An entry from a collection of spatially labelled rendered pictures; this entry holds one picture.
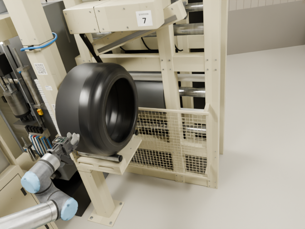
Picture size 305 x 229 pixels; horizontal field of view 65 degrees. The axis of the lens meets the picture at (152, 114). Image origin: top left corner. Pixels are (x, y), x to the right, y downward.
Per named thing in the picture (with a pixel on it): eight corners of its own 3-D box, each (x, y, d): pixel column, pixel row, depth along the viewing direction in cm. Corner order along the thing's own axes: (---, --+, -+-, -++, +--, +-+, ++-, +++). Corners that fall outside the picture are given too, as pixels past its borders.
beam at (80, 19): (69, 34, 155) (61, 10, 147) (90, 24, 174) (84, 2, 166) (157, 30, 133) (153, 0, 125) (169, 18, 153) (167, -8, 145)
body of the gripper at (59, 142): (70, 136, 122) (55, 152, 113) (76, 149, 126) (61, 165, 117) (58, 134, 124) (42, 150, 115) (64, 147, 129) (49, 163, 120)
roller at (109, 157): (76, 156, 169) (75, 150, 168) (80, 153, 173) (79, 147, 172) (120, 163, 157) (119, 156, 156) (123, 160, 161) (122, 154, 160)
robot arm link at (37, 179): (25, 192, 108) (14, 177, 103) (43, 172, 118) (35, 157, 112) (40, 196, 105) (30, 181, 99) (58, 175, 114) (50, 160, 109)
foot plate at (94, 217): (87, 220, 226) (86, 219, 225) (101, 197, 246) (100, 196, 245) (112, 227, 216) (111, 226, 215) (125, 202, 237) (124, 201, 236)
